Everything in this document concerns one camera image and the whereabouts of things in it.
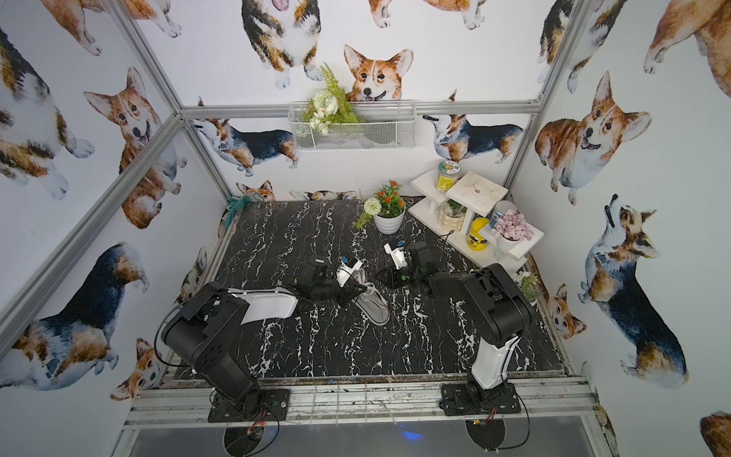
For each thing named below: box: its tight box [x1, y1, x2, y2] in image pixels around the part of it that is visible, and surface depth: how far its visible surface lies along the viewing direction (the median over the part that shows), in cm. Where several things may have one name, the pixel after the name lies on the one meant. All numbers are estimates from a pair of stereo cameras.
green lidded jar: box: [435, 159, 461, 193], surface depth 100 cm
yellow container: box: [466, 217, 491, 253], surface depth 100 cm
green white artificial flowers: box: [300, 60, 360, 137], surface depth 82 cm
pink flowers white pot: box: [491, 209, 534, 252], surface depth 82 cm
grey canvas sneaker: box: [351, 268, 391, 326], surface depth 90 cm
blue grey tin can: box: [489, 199, 517, 229], surface depth 90 cm
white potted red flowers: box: [352, 179, 407, 236], surface depth 105 cm
